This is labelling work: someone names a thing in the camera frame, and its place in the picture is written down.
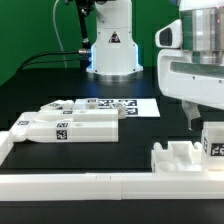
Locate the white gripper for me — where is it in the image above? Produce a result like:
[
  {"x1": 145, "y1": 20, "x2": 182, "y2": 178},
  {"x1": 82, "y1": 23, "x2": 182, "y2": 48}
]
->
[{"x1": 157, "y1": 49, "x2": 224, "y2": 130}]

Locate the white chair seat piece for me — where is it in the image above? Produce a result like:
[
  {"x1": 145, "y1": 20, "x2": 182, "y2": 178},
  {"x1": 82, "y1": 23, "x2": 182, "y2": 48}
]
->
[{"x1": 151, "y1": 141, "x2": 202, "y2": 173}]

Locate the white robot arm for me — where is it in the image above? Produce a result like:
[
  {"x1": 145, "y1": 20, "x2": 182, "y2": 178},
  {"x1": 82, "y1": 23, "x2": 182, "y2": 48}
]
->
[{"x1": 155, "y1": 0, "x2": 224, "y2": 131}]

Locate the white flat back plate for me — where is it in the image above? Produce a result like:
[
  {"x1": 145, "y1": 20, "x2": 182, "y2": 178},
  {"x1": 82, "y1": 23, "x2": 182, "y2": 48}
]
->
[{"x1": 75, "y1": 98, "x2": 160, "y2": 117}]

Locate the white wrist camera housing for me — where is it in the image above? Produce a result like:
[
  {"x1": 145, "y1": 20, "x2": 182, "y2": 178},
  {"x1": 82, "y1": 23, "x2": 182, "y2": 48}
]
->
[{"x1": 155, "y1": 19, "x2": 183, "y2": 49}]

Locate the white front fence rail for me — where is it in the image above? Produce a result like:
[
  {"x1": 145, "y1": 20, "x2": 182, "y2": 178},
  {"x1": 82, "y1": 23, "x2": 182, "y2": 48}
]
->
[{"x1": 0, "y1": 172, "x2": 224, "y2": 201}]

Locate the white fence rail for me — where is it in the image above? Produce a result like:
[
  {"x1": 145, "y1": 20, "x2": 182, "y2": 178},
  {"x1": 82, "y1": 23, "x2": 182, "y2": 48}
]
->
[
  {"x1": 0, "y1": 172, "x2": 224, "y2": 201},
  {"x1": 0, "y1": 131, "x2": 14, "y2": 165}
]

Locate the white thin cable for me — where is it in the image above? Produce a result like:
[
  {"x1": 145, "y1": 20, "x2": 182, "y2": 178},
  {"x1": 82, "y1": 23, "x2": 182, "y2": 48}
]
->
[{"x1": 52, "y1": 0, "x2": 69, "y2": 69}]

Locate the black cable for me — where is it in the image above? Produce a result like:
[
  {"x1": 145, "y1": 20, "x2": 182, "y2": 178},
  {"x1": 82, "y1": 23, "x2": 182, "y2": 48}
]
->
[{"x1": 16, "y1": 49, "x2": 91, "y2": 73}]

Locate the white left fence rail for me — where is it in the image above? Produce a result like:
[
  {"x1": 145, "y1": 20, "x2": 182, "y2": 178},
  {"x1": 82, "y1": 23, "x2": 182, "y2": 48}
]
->
[{"x1": 0, "y1": 131, "x2": 14, "y2": 165}]

